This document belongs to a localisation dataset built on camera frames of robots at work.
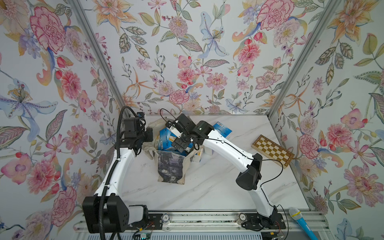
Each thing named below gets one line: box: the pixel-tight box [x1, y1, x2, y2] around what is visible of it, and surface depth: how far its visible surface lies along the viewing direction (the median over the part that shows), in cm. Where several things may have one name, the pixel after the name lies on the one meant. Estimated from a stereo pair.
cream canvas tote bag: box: [142, 118, 204, 185], surface depth 76 cm
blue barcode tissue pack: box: [213, 121, 233, 138], surface depth 106 cm
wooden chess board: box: [251, 134, 295, 169], surface depth 100 cm
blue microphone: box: [289, 207, 319, 240], surface depth 75 cm
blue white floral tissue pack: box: [158, 127, 177, 151], surface depth 85 cm
